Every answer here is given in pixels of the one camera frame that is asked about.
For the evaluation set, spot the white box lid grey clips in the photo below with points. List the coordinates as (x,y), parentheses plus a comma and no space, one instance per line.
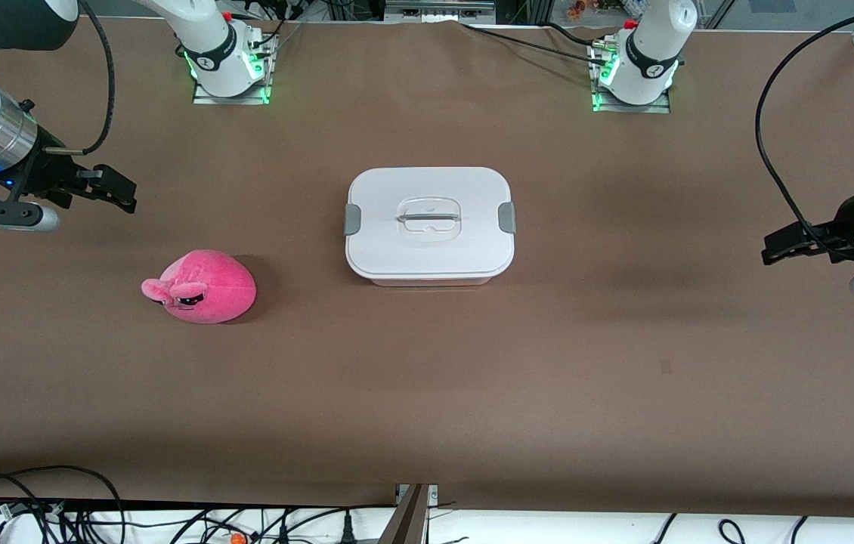
(465,249)

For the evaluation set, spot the pink plush toy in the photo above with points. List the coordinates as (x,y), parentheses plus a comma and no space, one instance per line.
(215,291)

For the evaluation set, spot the grey metal rack unit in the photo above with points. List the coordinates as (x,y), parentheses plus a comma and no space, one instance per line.
(438,9)

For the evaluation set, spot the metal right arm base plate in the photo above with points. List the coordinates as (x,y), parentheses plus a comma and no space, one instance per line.
(230,98)

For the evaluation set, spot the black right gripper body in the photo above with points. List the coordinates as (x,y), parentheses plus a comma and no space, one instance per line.
(43,168)

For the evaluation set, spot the brown table cover sheet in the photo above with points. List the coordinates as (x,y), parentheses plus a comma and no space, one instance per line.
(427,393)

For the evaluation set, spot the aluminium frame post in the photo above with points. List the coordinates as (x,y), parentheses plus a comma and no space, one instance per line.
(408,517)

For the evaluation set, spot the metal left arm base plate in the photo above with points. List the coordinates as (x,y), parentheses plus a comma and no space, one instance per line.
(631,107)

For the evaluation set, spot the translucent pink plastic box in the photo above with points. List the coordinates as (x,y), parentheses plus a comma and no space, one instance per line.
(434,281)

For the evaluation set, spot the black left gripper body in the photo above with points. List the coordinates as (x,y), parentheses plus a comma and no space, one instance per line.
(838,227)

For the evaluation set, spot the small colourful figurine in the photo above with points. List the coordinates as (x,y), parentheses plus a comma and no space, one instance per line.
(582,9)

